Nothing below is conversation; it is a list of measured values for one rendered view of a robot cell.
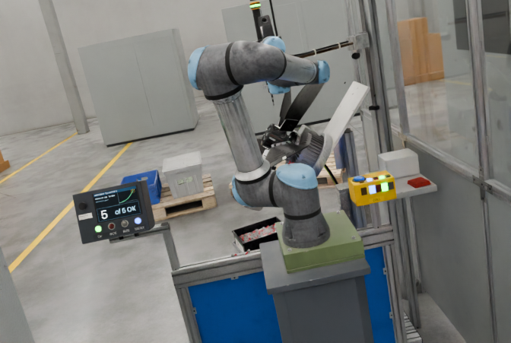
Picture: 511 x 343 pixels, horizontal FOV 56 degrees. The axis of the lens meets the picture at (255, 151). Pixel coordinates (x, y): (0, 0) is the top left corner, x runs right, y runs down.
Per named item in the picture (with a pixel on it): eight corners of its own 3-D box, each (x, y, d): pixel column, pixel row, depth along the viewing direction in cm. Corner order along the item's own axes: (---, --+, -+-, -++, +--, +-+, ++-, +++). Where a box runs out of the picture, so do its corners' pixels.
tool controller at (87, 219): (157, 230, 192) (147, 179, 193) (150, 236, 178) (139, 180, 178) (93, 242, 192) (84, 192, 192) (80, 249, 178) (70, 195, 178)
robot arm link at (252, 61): (266, 32, 119) (330, 55, 162) (227, 38, 124) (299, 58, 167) (268, 79, 119) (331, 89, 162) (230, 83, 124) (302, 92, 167)
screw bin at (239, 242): (279, 230, 221) (276, 215, 219) (293, 242, 205) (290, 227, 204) (234, 244, 215) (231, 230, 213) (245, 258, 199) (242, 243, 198)
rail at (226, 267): (391, 239, 198) (388, 221, 196) (395, 243, 194) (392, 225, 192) (176, 284, 197) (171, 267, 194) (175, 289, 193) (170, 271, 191)
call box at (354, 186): (388, 193, 196) (385, 169, 193) (398, 202, 186) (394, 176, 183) (350, 201, 196) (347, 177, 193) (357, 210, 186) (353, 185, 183)
